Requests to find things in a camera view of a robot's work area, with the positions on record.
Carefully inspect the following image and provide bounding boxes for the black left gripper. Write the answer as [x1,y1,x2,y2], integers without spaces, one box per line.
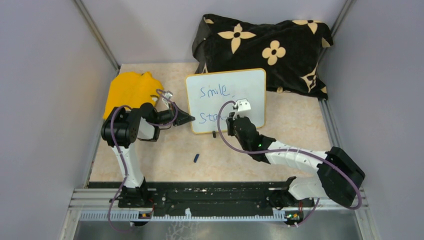
[153,101,196,127]

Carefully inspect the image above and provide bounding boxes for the yellow framed whiteboard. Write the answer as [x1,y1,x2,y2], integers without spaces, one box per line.
[185,68,266,134]

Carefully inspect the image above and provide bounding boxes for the blue marker cap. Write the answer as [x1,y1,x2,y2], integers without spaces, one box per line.
[193,153,200,163]

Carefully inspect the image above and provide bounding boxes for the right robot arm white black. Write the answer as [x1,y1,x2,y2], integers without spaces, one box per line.
[226,112,366,210]

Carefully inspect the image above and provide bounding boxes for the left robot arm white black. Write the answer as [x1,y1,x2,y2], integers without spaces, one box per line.
[101,102,195,208]

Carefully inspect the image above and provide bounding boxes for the yellow cloth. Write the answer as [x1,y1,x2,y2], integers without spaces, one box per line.
[102,71,164,120]

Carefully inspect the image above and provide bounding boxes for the black floral blanket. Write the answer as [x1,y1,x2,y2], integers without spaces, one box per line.
[191,13,334,99]

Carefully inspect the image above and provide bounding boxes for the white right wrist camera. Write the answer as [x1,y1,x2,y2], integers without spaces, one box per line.
[232,98,251,120]

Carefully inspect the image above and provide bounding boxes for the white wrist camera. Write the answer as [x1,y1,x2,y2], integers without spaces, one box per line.
[232,98,251,120]
[162,91,173,102]

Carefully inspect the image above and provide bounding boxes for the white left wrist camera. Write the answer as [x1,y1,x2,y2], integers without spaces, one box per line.
[162,91,173,102]

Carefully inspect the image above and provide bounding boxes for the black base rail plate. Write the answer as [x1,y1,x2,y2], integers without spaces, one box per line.
[117,181,316,218]

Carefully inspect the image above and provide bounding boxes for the white perforated cable tray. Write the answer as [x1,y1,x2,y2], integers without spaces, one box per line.
[79,208,288,222]

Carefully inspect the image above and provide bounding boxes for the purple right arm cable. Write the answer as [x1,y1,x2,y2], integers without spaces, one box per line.
[216,100,364,229]

